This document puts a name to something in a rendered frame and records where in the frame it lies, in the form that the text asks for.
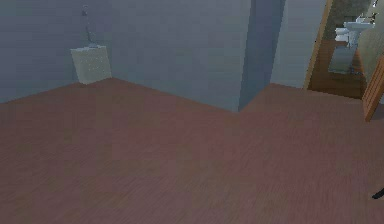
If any pale green square bin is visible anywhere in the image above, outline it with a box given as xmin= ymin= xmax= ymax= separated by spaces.
xmin=69 ymin=45 xmax=113 ymax=86

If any white toilet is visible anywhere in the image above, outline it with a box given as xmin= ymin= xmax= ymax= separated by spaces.
xmin=334 ymin=27 xmax=350 ymax=43

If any white pedestal sink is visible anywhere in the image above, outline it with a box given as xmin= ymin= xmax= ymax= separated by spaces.
xmin=343 ymin=14 xmax=376 ymax=50

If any brown wooden room door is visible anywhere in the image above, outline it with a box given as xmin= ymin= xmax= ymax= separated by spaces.
xmin=361 ymin=54 xmax=384 ymax=123

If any grey bath mat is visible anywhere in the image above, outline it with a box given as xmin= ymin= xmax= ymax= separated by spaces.
xmin=327 ymin=45 xmax=356 ymax=74

